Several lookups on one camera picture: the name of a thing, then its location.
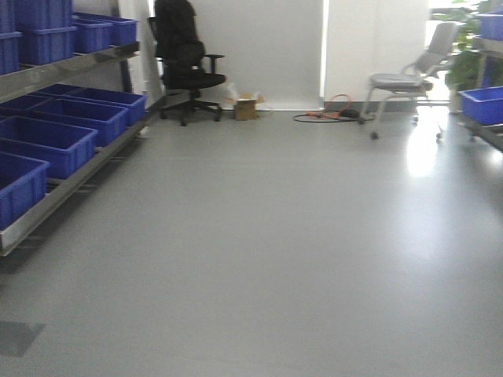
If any green potted plant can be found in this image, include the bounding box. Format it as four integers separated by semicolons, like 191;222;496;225
430;1;498;113

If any orange cable coil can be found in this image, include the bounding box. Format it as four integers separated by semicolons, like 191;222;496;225
292;93;366;123

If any small cardboard box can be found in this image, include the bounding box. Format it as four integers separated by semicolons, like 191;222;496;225
226;82;264;121

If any left steel bin rack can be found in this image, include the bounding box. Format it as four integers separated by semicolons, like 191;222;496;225
0;0;149;258

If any grey folding chair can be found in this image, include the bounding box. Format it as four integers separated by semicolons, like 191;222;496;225
358;21;461;140

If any black office chair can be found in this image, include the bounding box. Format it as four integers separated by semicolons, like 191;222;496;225
148;1;226;126

